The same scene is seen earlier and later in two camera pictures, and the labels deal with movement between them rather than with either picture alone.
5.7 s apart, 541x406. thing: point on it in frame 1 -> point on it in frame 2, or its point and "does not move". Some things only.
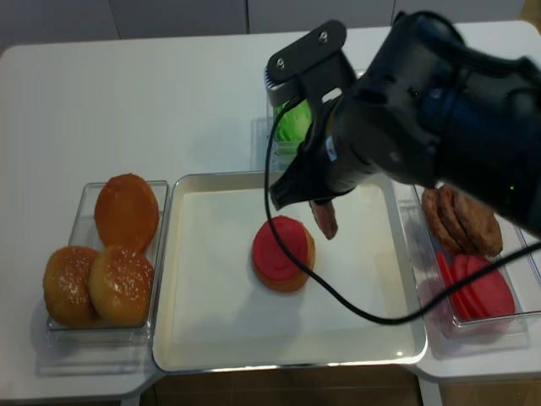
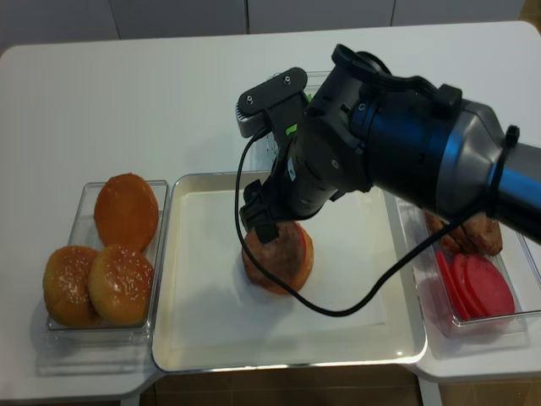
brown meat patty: [325, 216] -> [285, 256]
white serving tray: [210, 313] does not move
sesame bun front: [120, 285] does not move
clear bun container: [83, 233] does not move
